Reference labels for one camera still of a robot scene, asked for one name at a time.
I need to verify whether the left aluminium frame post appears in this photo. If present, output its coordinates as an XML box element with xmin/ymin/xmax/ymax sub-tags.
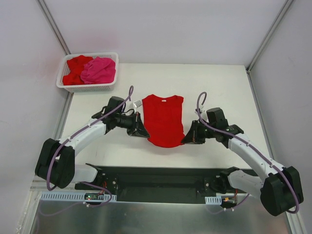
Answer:
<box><xmin>36</xmin><ymin>0</ymin><xmax>71</xmax><ymax>55</ymax></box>

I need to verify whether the right white cable duct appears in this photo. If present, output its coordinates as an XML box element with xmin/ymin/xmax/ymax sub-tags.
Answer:
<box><xmin>205</xmin><ymin>195</ymin><xmax>222</xmax><ymax>205</ymax></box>

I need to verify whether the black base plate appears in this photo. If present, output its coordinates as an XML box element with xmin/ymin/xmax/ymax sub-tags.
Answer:
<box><xmin>74</xmin><ymin>164</ymin><xmax>253</xmax><ymax>203</ymax></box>

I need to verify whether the pink t shirt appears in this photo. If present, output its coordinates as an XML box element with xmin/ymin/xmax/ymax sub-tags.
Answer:
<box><xmin>80</xmin><ymin>57</ymin><xmax>116</xmax><ymax>84</ymax></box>

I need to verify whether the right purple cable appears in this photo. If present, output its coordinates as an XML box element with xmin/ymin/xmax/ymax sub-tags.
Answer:
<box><xmin>196</xmin><ymin>92</ymin><xmax>300</xmax><ymax>215</ymax></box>

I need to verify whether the aluminium frame post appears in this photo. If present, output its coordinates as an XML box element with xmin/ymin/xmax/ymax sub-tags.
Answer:
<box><xmin>36</xmin><ymin>0</ymin><xmax>71</xmax><ymax>55</ymax></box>
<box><xmin>246</xmin><ymin>0</ymin><xmax>295</xmax><ymax>74</ymax></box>

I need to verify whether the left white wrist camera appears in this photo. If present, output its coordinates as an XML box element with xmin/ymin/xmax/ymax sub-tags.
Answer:
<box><xmin>132</xmin><ymin>100</ymin><xmax>142</xmax><ymax>110</ymax></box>

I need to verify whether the red t shirt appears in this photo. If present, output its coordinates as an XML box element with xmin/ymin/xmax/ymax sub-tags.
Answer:
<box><xmin>62</xmin><ymin>55</ymin><xmax>93</xmax><ymax>85</ymax></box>
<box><xmin>142</xmin><ymin>94</ymin><xmax>185</xmax><ymax>148</ymax></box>

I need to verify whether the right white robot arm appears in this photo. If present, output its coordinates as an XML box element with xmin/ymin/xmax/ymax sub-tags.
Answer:
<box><xmin>181</xmin><ymin>108</ymin><xmax>304</xmax><ymax>216</ymax></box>

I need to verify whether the right aluminium frame post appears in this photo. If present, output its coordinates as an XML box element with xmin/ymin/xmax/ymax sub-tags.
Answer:
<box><xmin>246</xmin><ymin>0</ymin><xmax>295</xmax><ymax>74</ymax></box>

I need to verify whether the left white cable duct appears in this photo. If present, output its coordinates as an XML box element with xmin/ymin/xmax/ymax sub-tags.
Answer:
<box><xmin>40</xmin><ymin>192</ymin><xmax>117</xmax><ymax>202</ymax></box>

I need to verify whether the white plastic basket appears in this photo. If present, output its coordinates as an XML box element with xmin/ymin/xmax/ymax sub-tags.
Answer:
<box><xmin>56</xmin><ymin>52</ymin><xmax>119</xmax><ymax>93</ymax></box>

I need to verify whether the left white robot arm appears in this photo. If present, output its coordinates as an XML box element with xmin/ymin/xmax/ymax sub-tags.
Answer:
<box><xmin>35</xmin><ymin>96</ymin><xmax>150</xmax><ymax>190</ymax></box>

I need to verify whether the white cable duct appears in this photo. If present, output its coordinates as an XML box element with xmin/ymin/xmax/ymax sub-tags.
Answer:
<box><xmin>205</xmin><ymin>195</ymin><xmax>222</xmax><ymax>205</ymax></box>
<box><xmin>40</xmin><ymin>192</ymin><xmax>117</xmax><ymax>202</ymax></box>

